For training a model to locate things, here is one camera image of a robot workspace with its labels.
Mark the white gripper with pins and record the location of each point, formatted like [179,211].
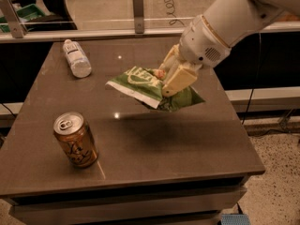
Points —
[200,45]

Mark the green jalapeno chip bag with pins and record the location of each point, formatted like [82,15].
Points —
[145,85]

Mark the orange soda can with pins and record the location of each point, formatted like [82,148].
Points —
[75,138]

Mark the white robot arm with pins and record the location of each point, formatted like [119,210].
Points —
[234,20]

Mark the clear plastic water bottle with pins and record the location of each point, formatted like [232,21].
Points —
[76,58]

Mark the grey table with drawers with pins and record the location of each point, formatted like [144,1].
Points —
[152,167]

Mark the blue perforated box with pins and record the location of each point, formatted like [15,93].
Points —
[235,219]

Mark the green plastic bin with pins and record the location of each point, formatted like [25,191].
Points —
[27,13]

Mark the middle metal barrier post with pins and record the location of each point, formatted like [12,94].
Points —
[138,14]

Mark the metal barrier post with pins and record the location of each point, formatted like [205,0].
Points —
[138,14]
[16,28]

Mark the glass barrier with rail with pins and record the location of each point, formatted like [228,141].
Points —
[115,17]

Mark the left metal barrier post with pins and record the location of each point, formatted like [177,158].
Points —
[16,28]

